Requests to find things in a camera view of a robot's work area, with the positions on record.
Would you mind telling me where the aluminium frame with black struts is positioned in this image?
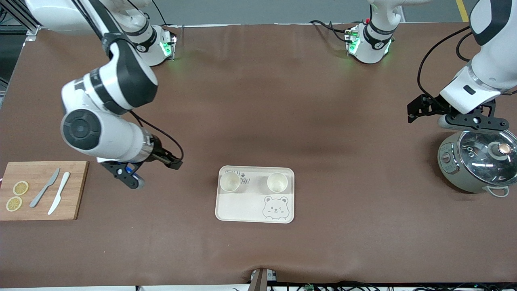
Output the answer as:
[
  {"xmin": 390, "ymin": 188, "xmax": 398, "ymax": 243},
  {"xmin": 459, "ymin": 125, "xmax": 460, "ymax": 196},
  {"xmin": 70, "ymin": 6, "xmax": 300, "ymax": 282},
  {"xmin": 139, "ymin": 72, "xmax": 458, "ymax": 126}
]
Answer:
[{"xmin": 0, "ymin": 0, "xmax": 57, "ymax": 41}]

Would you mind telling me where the white plastic knife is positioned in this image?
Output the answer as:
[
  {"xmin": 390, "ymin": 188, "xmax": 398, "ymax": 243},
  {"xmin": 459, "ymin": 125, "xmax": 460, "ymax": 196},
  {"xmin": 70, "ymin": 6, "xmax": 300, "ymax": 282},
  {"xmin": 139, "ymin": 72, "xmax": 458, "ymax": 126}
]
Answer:
[{"xmin": 48, "ymin": 172, "xmax": 70, "ymax": 215}]

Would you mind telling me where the white tray with bear print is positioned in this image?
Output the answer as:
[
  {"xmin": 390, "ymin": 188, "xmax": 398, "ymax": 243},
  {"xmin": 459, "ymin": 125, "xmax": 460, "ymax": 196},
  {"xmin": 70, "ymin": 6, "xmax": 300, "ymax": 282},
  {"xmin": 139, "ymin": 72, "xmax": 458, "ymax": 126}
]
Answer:
[{"xmin": 215, "ymin": 165, "xmax": 295, "ymax": 224}]

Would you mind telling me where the grey-green electric cooking pot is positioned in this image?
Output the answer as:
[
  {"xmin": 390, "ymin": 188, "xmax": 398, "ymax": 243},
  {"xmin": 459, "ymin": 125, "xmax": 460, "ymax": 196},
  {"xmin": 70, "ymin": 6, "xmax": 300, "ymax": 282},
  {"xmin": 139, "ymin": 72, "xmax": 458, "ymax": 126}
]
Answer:
[{"xmin": 437, "ymin": 117, "xmax": 517, "ymax": 198}]

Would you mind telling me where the black cable at left base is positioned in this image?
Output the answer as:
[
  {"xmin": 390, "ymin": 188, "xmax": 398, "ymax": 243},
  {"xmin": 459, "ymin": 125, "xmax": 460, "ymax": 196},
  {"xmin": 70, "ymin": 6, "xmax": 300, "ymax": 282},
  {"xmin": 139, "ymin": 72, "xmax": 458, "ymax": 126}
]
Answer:
[{"xmin": 309, "ymin": 19, "xmax": 352, "ymax": 43}]

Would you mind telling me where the white plastic cup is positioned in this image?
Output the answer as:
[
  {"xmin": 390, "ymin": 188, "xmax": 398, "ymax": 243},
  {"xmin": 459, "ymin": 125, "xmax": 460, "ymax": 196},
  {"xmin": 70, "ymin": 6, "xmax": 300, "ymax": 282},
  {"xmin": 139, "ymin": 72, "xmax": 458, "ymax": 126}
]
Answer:
[
  {"xmin": 267, "ymin": 172, "xmax": 288, "ymax": 193},
  {"xmin": 219, "ymin": 172, "xmax": 241, "ymax": 193}
]

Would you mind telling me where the grey plastic knife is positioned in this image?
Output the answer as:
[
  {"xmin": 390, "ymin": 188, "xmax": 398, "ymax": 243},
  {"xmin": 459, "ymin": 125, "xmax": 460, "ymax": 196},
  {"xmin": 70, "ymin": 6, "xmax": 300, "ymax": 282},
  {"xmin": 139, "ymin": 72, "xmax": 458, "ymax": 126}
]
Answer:
[{"xmin": 29, "ymin": 168, "xmax": 60, "ymax": 208}]

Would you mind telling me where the black cable at right base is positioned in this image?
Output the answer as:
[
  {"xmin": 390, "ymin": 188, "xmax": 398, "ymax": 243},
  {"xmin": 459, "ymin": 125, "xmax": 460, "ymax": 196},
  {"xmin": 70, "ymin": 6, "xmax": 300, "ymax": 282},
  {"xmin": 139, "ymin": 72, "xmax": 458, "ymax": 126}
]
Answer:
[{"xmin": 151, "ymin": 0, "xmax": 180, "ymax": 29}]

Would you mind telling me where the metal table edge bracket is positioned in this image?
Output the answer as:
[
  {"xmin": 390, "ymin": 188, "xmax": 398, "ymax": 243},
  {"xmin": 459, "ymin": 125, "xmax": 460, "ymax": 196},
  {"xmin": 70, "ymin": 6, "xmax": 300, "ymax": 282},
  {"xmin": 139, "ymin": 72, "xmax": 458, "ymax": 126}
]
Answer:
[{"xmin": 250, "ymin": 268, "xmax": 278, "ymax": 291}]

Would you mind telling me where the black cable at base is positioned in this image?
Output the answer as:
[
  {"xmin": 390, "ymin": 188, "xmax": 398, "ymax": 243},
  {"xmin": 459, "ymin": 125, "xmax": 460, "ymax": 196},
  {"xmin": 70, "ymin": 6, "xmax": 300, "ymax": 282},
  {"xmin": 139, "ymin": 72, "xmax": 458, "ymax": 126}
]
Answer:
[
  {"xmin": 151, "ymin": 0, "xmax": 180, "ymax": 29},
  {"xmin": 309, "ymin": 19, "xmax": 352, "ymax": 43}
]

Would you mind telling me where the wooden cutting board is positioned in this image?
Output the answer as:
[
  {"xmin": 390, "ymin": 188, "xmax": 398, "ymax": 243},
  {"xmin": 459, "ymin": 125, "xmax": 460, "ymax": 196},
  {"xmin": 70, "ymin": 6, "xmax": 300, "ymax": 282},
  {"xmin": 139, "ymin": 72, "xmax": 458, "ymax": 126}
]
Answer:
[{"xmin": 0, "ymin": 161, "xmax": 89, "ymax": 221}]

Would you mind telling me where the glass pot lid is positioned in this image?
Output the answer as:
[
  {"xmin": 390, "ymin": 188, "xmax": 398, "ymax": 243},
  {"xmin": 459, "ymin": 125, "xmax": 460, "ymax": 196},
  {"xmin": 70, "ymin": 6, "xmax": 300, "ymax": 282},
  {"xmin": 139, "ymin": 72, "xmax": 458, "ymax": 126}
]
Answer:
[{"xmin": 458, "ymin": 123, "xmax": 517, "ymax": 186}]

